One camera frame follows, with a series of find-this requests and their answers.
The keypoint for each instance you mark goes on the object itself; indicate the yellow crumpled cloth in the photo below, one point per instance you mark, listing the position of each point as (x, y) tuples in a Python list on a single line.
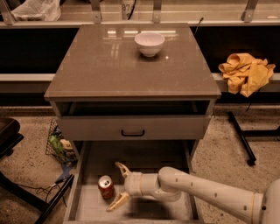
[(245, 74)]

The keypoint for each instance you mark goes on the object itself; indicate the open grey middle drawer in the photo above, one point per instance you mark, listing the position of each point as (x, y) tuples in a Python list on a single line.
[(86, 204)]

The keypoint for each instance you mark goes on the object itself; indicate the white plastic bag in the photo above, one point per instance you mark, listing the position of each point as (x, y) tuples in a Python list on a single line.
[(38, 10)]

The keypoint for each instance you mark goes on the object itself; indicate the grey drawer cabinet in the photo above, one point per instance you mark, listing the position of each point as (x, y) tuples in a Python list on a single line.
[(104, 74)]

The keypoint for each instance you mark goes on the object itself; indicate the black stand leg left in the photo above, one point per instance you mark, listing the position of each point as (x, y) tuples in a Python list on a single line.
[(43, 206)]

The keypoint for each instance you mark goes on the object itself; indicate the closed grey drawer front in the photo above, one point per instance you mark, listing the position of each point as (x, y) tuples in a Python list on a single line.
[(166, 127)]

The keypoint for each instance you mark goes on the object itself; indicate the black drawer handle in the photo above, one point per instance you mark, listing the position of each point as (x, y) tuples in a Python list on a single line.
[(132, 134)]

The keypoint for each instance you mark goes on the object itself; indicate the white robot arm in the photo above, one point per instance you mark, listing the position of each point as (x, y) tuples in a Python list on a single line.
[(169, 183)]

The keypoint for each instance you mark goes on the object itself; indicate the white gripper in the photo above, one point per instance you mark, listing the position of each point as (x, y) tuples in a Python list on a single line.
[(132, 184)]

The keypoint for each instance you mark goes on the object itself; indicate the wire basket with snacks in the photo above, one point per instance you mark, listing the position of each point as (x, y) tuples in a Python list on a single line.
[(57, 146)]

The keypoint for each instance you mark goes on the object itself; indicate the white ceramic bowl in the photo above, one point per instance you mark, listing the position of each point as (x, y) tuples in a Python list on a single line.
[(149, 43)]

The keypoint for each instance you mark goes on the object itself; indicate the black office chair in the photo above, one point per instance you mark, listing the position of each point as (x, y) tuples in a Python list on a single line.
[(9, 135)]

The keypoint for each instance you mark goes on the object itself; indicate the black metal stand base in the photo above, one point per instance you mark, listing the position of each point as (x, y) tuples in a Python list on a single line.
[(244, 134)]

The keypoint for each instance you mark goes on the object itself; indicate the blue tape strip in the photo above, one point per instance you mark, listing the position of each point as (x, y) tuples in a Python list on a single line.
[(66, 168)]

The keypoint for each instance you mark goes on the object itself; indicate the red coke can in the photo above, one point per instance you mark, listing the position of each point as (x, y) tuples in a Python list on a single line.
[(106, 187)]

